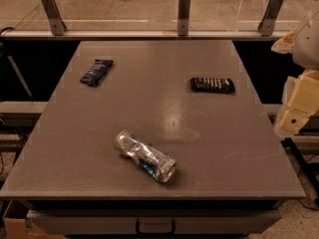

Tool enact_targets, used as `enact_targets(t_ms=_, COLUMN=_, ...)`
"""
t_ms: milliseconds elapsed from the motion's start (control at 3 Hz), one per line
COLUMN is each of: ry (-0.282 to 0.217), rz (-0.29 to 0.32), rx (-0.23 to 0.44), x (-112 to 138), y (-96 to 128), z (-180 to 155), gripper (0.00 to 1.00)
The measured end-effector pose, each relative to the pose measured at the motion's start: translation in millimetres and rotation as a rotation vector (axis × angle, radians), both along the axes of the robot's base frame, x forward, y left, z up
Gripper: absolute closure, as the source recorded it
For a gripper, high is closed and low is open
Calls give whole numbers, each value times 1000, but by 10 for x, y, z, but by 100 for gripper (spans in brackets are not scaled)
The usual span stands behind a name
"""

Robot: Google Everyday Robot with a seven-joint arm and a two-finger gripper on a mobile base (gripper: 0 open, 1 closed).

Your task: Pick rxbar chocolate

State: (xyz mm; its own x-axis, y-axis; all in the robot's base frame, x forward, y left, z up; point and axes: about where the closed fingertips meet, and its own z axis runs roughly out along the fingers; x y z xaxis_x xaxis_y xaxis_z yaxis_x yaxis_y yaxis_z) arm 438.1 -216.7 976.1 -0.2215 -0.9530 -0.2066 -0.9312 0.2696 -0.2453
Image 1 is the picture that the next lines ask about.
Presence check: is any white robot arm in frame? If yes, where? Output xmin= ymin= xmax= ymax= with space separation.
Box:
xmin=271 ymin=7 xmax=319 ymax=136

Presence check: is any black chocolate rxbar wrapper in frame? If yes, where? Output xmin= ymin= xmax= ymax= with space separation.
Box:
xmin=190 ymin=78 xmax=235 ymax=95

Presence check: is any black metal stand leg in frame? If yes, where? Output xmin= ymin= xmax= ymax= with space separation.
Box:
xmin=281 ymin=138 xmax=319 ymax=207

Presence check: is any dark blue snack bar wrapper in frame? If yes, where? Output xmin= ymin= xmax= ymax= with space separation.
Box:
xmin=80 ymin=59 xmax=114 ymax=87

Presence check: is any clear acrylic barrier panel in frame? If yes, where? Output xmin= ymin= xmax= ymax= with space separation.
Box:
xmin=0 ymin=0 xmax=319 ymax=32

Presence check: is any grey storage case under table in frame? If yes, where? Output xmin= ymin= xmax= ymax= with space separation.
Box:
xmin=27 ymin=209 xmax=281 ymax=236

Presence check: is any cardboard box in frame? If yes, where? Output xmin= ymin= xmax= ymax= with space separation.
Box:
xmin=3 ymin=201 xmax=65 ymax=239

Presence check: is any right metal barrier bracket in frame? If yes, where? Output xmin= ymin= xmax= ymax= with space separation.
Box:
xmin=257 ymin=0 xmax=284 ymax=37

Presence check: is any metal barrier bracket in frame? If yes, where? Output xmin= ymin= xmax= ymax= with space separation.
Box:
xmin=177 ymin=0 xmax=190 ymax=36
xmin=257 ymin=0 xmax=284 ymax=37
xmin=41 ymin=0 xmax=66 ymax=36

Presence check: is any middle metal barrier bracket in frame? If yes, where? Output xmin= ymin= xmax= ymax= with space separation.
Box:
xmin=177 ymin=0 xmax=190 ymax=36

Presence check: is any left metal barrier bracket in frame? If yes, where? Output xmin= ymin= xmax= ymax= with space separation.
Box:
xmin=41 ymin=0 xmax=66 ymax=36

